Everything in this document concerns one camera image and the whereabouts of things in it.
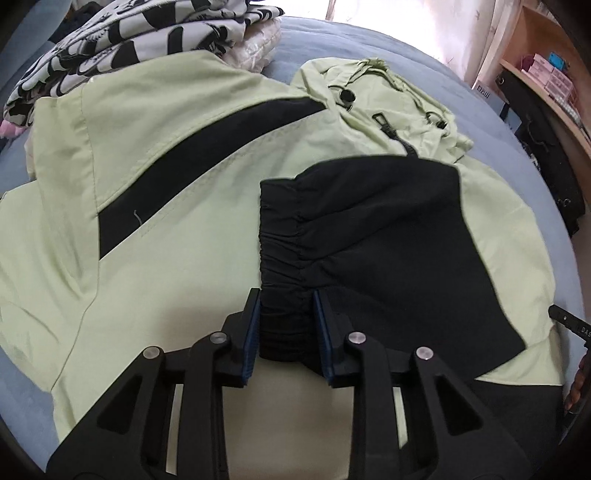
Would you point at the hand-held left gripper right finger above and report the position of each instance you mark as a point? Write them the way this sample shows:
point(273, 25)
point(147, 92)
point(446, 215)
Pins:
point(321, 333)

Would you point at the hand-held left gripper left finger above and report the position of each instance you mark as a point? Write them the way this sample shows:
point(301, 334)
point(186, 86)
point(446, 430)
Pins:
point(250, 350)

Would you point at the light green and black jacket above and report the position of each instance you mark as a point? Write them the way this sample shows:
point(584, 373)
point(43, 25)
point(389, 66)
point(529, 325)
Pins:
point(184, 230)

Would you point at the person's right hand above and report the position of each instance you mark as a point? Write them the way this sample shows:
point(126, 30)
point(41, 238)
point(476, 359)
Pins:
point(578, 383)

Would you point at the black bag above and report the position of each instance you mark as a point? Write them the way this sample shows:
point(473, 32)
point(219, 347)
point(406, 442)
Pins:
point(549, 147)

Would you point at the blue fleece blanket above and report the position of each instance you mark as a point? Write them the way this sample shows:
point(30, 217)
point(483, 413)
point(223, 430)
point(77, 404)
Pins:
point(508, 152)

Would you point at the white printed box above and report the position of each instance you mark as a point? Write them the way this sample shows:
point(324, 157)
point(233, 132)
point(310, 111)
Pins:
point(487, 94)

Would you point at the row of pink boxes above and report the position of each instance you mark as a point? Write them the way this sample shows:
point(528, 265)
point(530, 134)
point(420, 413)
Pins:
point(554, 78)

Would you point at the wooden shelf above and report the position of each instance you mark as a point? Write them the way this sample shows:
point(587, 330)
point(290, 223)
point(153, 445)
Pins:
point(521, 37)

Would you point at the cream quilted garment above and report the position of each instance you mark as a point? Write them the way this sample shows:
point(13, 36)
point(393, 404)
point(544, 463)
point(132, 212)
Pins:
point(258, 46)

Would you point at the light floral curtain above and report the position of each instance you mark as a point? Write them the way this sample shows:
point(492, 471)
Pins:
point(415, 27)

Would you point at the pink cloth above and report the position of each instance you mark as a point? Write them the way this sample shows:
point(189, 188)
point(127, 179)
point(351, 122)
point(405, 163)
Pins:
point(8, 129)

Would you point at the black and white patterned cloth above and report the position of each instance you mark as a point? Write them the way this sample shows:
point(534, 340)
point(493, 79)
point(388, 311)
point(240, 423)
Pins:
point(115, 41)

